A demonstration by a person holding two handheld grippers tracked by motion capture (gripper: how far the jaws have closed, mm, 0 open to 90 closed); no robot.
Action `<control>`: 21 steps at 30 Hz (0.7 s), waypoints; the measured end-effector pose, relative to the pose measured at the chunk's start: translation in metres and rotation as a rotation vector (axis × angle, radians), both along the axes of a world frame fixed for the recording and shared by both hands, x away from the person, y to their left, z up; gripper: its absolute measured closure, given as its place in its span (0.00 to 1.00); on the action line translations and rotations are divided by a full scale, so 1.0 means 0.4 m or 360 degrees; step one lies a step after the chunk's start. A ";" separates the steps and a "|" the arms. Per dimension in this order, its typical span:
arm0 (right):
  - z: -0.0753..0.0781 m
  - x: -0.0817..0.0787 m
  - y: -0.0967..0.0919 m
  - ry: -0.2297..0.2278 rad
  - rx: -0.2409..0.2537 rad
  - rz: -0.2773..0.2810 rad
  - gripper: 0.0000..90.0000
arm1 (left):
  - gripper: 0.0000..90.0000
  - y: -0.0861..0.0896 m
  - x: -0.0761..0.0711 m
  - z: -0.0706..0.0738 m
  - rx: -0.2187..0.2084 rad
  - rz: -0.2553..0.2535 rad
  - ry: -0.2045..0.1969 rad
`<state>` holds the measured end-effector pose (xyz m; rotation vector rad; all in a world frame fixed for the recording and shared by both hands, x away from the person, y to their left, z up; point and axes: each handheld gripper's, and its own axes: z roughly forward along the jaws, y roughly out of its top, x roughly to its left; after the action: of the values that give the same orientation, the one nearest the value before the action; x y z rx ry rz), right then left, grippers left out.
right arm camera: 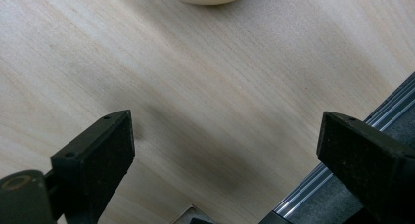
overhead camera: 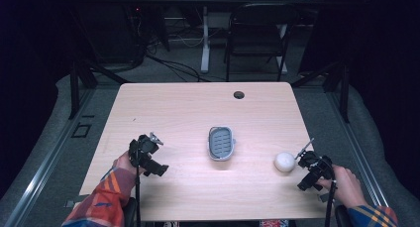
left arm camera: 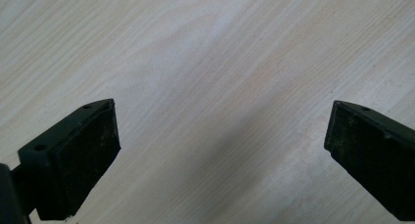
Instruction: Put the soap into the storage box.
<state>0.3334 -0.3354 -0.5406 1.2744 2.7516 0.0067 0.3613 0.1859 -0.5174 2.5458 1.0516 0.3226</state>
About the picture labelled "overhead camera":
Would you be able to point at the red patterned cloth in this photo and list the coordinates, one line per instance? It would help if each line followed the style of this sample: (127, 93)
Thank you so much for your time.
(273, 223)

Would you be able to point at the white desk leg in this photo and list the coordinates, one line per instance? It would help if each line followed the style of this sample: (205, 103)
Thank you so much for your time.
(205, 42)

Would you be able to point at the black metal stand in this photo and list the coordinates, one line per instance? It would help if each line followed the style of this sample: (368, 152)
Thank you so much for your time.
(82, 78)
(336, 85)

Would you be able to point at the grey soap dish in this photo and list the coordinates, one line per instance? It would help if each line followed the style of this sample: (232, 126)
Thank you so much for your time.
(221, 143)

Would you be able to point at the person's right hand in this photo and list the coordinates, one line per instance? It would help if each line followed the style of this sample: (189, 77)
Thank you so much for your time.
(346, 185)

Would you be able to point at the black folding chair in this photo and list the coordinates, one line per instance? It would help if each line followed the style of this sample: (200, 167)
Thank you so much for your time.
(261, 38)

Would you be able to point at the round white soap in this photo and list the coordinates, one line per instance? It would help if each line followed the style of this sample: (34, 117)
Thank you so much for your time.
(284, 162)

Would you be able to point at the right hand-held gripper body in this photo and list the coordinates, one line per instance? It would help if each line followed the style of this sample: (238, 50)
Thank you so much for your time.
(315, 170)

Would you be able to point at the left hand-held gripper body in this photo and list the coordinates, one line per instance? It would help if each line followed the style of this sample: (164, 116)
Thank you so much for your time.
(145, 156)

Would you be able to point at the person's left hand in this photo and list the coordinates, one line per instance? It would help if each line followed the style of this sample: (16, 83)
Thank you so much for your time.
(123, 162)

